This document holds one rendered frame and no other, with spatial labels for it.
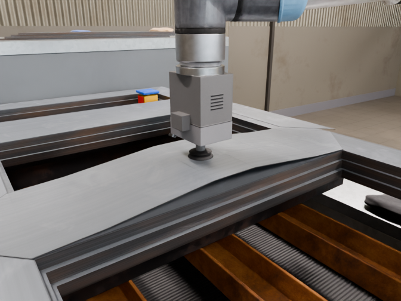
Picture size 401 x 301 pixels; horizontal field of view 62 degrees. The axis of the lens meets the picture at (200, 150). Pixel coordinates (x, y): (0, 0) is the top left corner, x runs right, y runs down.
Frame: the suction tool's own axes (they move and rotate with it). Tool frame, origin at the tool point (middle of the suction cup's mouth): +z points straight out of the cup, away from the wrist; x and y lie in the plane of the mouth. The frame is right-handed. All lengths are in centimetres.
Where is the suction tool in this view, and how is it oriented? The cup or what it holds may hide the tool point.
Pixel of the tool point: (200, 162)
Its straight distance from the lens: 56.9
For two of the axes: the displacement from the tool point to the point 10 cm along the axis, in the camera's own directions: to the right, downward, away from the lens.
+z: 0.0, 9.4, 3.5
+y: 6.0, 2.7, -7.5
